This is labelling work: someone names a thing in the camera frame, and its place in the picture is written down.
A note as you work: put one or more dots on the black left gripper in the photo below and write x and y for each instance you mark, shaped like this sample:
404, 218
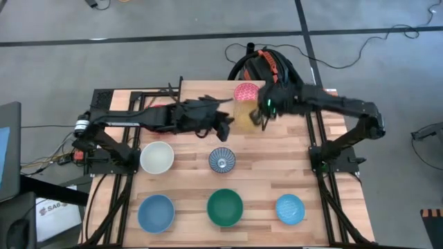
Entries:
194, 115

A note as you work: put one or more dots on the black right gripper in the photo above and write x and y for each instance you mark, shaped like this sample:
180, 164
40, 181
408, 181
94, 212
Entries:
271, 100

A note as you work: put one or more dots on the yellow bowl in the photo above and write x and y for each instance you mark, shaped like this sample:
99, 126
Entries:
244, 117

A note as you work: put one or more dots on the blue striped pattern bowl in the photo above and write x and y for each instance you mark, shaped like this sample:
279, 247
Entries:
221, 160

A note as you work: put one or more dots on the white bowl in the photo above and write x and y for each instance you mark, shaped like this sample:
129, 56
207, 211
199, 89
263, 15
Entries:
156, 157

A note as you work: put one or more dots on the green bowl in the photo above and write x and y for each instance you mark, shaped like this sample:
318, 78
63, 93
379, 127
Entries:
225, 207

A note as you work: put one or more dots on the plain blue bowl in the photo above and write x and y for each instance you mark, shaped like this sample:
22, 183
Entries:
155, 213

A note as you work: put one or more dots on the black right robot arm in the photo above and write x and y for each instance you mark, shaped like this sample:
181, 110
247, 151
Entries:
346, 103

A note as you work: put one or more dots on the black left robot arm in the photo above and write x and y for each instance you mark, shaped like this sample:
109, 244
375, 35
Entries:
121, 119

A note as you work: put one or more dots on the wooden shelf with black legs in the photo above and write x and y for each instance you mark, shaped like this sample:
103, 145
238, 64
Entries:
207, 90

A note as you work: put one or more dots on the pink patterned bowl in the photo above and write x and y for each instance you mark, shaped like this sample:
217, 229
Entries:
245, 91

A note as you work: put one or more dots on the black perforated box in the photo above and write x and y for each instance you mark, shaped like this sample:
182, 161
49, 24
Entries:
102, 100

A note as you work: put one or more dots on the orange connector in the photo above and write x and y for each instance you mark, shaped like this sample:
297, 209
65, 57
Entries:
79, 155

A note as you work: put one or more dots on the black power adapter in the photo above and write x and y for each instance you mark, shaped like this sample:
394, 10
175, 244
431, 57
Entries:
91, 2

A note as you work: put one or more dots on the black desk beam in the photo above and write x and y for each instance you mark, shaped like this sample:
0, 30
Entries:
52, 190

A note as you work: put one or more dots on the white cardboard box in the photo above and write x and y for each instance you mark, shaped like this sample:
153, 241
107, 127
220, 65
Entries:
59, 221

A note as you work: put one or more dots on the black orange striped object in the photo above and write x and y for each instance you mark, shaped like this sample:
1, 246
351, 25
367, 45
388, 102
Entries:
434, 230

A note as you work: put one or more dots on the dark computer monitor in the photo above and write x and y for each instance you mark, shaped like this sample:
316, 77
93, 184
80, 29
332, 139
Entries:
10, 152

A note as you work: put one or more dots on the black computer mouse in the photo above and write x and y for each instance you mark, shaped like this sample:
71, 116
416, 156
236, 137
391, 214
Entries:
18, 235

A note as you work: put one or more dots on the black aluminium table frame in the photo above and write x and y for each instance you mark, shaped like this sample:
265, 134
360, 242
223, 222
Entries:
121, 228

